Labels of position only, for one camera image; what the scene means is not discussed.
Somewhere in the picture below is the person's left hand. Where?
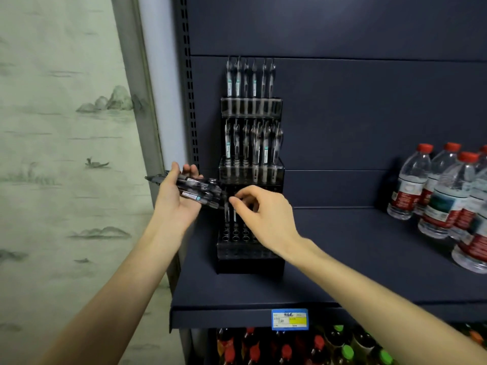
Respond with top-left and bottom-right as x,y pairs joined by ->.
154,161 -> 204,234

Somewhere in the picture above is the person's right hand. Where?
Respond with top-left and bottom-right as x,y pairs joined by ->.
228,185 -> 305,263

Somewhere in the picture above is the bundle of black gel pens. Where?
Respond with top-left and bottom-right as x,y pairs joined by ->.
145,171 -> 229,210

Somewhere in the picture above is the person's right forearm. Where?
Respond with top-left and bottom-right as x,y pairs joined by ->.
285,239 -> 487,365

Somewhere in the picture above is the person's left forearm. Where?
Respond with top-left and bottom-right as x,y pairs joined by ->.
37,220 -> 188,365

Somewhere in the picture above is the black tiered pen display stand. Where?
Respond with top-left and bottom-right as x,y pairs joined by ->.
216,96 -> 286,277

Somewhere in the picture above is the crowded row of gel pens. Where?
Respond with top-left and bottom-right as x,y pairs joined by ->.
223,118 -> 284,184

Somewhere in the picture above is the slotted metal shelf upright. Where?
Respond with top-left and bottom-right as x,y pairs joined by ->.
173,0 -> 201,175

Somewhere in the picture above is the short row of gel pens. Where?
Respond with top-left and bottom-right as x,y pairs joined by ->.
225,56 -> 277,114

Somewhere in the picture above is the blue and yellow price label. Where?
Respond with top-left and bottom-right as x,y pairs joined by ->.
271,308 -> 309,331

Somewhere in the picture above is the dark blue shelf unit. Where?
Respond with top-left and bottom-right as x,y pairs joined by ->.
169,0 -> 487,365

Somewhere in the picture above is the row of dark drink bottles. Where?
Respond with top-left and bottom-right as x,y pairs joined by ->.
216,323 -> 487,365

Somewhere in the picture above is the red cap water bottle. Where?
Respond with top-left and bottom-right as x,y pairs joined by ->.
449,145 -> 487,242
387,143 -> 434,221
415,142 -> 462,217
418,151 -> 480,240
451,201 -> 487,274

